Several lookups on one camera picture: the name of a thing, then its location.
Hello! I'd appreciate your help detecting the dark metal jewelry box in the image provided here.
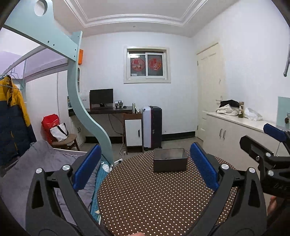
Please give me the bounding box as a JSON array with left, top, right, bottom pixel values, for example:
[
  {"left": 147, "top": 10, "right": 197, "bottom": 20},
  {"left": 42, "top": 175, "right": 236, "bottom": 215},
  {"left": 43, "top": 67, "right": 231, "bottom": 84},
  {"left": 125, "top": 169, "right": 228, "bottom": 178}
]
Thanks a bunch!
[{"left": 153, "top": 148, "right": 188, "bottom": 173}]

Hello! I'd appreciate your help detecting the person's hand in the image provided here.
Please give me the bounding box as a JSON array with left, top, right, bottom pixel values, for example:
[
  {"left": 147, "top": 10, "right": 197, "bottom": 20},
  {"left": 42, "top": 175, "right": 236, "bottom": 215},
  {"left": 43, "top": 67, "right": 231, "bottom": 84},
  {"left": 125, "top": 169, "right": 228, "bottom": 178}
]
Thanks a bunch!
[{"left": 267, "top": 196, "right": 277, "bottom": 215}]

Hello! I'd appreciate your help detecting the pale green board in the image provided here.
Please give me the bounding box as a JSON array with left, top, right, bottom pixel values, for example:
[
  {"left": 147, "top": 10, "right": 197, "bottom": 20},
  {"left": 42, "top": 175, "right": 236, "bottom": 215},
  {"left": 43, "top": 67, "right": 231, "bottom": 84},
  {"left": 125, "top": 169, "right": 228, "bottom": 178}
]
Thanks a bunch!
[{"left": 276, "top": 96, "right": 290, "bottom": 130}]

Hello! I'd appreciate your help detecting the white plastic bag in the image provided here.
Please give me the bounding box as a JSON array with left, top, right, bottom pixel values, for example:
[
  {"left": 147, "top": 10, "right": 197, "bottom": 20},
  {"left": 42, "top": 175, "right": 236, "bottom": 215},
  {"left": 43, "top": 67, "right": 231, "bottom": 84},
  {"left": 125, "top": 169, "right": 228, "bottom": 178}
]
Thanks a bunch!
[{"left": 244, "top": 108, "right": 263, "bottom": 121}]

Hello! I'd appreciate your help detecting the long white cabinet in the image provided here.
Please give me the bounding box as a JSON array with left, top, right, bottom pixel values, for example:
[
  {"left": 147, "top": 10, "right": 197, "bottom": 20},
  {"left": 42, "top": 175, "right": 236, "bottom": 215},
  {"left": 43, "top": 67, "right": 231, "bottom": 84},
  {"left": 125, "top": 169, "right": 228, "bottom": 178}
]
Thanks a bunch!
[{"left": 203, "top": 112, "right": 288, "bottom": 170}]

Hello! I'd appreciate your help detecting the grey bedding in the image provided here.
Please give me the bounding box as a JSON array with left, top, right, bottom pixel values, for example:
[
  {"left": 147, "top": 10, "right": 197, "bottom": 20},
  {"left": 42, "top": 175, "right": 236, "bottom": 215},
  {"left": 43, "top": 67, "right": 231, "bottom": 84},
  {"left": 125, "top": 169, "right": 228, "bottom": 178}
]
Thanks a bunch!
[{"left": 1, "top": 140, "right": 100, "bottom": 235}]

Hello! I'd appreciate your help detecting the brown glass bottle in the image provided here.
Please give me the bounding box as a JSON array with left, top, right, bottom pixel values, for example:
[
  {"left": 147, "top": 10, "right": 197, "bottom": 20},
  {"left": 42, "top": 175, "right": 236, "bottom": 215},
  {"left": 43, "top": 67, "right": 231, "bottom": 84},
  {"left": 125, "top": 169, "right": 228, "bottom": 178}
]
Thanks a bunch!
[{"left": 238, "top": 101, "right": 244, "bottom": 118}]

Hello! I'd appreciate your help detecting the pile of clothes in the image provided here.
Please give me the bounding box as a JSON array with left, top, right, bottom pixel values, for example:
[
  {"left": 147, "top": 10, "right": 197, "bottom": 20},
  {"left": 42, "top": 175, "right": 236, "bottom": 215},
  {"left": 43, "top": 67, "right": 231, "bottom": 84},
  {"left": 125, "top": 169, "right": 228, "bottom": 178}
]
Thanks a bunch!
[{"left": 216, "top": 100, "right": 239, "bottom": 116}]

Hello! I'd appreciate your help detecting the teal patterned pillow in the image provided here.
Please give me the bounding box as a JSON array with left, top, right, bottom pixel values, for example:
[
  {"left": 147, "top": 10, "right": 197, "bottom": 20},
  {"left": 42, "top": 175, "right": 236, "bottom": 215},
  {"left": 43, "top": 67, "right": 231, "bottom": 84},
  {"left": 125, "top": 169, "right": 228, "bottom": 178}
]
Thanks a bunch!
[{"left": 90, "top": 161, "right": 112, "bottom": 224}]

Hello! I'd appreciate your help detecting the wooden chair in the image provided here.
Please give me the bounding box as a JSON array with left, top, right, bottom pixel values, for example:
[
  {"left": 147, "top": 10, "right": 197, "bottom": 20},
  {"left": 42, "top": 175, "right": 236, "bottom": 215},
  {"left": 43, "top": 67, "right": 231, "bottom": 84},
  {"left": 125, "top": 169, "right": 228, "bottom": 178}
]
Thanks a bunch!
[{"left": 51, "top": 134, "right": 80, "bottom": 151}]

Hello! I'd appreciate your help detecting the white tote bag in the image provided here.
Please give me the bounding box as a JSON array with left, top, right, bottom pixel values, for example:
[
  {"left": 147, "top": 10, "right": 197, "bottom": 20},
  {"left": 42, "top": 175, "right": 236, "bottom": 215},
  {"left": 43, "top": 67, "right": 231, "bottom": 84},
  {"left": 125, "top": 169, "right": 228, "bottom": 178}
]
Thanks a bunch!
[{"left": 50, "top": 123, "right": 69, "bottom": 142}]

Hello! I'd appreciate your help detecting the white power strip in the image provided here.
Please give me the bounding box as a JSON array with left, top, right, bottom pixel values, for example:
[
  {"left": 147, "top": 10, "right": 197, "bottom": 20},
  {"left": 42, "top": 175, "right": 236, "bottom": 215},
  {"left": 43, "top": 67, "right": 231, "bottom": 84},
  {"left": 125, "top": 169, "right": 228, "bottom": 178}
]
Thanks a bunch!
[{"left": 114, "top": 158, "right": 123, "bottom": 166}]

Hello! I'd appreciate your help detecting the brown polka dot tablecloth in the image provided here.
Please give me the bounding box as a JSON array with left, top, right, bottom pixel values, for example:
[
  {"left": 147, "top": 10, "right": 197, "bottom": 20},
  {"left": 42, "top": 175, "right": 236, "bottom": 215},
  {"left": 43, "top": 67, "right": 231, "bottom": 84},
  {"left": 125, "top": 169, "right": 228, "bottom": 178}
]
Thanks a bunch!
[{"left": 97, "top": 149, "right": 239, "bottom": 236}]

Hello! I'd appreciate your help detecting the yellow navy jacket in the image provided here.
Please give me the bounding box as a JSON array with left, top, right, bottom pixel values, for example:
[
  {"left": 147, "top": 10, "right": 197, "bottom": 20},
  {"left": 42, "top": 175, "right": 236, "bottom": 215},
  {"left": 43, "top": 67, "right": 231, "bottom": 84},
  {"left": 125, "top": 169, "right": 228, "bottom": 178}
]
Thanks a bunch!
[{"left": 0, "top": 76, "right": 36, "bottom": 166}]

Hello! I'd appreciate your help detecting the red shopping bag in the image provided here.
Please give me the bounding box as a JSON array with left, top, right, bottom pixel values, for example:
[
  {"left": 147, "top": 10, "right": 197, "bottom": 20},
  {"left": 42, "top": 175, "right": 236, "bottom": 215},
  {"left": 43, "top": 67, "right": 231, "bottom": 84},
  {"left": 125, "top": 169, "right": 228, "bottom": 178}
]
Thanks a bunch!
[{"left": 41, "top": 114, "right": 59, "bottom": 144}]

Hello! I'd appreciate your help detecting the dark wooden desk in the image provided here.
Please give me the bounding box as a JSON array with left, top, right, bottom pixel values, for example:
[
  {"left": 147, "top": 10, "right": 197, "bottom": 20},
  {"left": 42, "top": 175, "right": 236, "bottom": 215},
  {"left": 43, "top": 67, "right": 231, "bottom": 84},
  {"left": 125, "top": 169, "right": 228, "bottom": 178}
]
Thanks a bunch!
[{"left": 68, "top": 106, "right": 133, "bottom": 115}]

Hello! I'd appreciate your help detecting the cream room door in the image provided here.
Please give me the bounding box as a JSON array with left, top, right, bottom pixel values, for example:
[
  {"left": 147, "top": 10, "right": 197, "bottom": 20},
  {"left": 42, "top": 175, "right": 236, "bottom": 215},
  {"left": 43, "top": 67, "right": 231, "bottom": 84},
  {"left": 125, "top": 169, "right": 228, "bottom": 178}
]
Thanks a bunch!
[{"left": 197, "top": 43, "right": 227, "bottom": 141}]

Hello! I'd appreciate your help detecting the small white door cabinet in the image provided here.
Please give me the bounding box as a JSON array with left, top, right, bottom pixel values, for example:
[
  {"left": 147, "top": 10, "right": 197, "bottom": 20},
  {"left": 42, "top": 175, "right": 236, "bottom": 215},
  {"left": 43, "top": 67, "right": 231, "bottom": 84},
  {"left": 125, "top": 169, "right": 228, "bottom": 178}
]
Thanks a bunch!
[{"left": 123, "top": 113, "right": 143, "bottom": 152}]

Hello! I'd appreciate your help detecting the white black suitcase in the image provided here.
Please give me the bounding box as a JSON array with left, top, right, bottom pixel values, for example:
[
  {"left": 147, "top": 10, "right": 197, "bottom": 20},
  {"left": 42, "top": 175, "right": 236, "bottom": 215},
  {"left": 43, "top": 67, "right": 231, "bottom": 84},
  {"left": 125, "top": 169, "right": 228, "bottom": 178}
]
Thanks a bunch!
[{"left": 142, "top": 106, "right": 162, "bottom": 149}]

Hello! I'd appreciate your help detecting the black computer monitor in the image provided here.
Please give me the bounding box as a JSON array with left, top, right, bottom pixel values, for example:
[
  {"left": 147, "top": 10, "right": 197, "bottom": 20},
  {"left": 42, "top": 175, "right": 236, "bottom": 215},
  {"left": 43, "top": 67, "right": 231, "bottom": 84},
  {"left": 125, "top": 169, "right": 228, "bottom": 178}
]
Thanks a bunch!
[{"left": 89, "top": 88, "right": 113, "bottom": 109}]

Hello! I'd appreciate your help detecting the glass door cupboard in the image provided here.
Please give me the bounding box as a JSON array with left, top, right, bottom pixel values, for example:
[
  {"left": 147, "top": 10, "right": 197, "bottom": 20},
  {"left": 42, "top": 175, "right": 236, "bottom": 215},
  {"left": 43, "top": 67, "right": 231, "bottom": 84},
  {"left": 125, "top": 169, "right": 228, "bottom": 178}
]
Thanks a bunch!
[{"left": 77, "top": 67, "right": 81, "bottom": 93}]

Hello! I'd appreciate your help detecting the window with red decorations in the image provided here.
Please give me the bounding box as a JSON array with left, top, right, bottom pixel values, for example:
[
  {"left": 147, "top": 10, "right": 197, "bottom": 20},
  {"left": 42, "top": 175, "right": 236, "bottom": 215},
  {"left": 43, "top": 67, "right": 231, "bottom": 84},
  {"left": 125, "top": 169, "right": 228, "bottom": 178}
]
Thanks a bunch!
[{"left": 123, "top": 46, "right": 171, "bottom": 84}]

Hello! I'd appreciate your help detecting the orange box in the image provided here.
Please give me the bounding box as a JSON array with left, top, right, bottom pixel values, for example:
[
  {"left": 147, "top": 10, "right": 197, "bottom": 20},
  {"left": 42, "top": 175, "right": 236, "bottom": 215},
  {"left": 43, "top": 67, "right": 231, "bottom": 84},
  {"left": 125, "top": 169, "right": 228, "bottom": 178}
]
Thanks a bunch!
[{"left": 78, "top": 49, "right": 84, "bottom": 65}]

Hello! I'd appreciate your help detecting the grey metal rail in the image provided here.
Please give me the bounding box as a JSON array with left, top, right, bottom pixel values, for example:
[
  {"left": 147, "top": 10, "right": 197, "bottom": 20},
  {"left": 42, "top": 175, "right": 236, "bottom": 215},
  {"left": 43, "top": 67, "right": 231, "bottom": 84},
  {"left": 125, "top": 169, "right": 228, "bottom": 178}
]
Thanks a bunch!
[{"left": 283, "top": 45, "right": 290, "bottom": 77}]

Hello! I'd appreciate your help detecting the light blue bunk bed frame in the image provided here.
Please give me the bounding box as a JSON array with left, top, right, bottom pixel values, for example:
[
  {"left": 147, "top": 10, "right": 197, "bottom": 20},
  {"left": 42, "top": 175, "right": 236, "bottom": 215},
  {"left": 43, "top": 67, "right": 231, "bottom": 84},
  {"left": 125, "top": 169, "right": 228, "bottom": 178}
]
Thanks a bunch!
[{"left": 1, "top": 1, "right": 114, "bottom": 164}]

